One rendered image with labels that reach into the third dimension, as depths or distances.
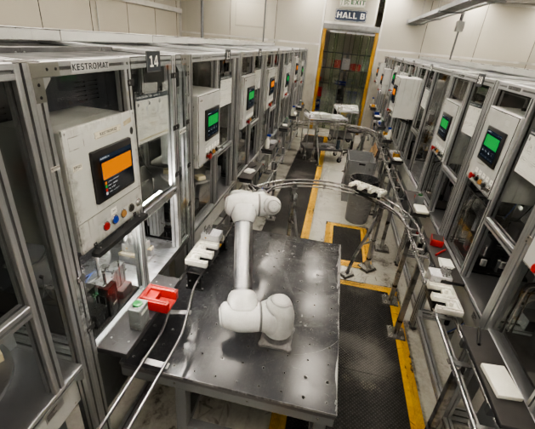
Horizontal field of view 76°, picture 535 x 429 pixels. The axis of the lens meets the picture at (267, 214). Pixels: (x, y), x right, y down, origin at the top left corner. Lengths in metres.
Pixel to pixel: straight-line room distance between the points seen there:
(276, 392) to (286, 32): 9.02
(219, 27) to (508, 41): 6.97
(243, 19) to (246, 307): 8.98
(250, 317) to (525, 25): 9.67
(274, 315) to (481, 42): 9.22
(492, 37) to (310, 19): 4.23
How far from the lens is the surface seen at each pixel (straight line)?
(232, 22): 10.25
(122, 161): 1.51
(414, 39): 9.94
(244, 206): 1.92
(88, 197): 1.41
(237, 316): 1.81
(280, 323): 1.83
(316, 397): 1.82
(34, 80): 1.21
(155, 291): 1.88
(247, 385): 1.81
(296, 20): 9.91
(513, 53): 10.53
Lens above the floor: 2.14
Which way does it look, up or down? 27 degrees down
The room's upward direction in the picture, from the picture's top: 5 degrees clockwise
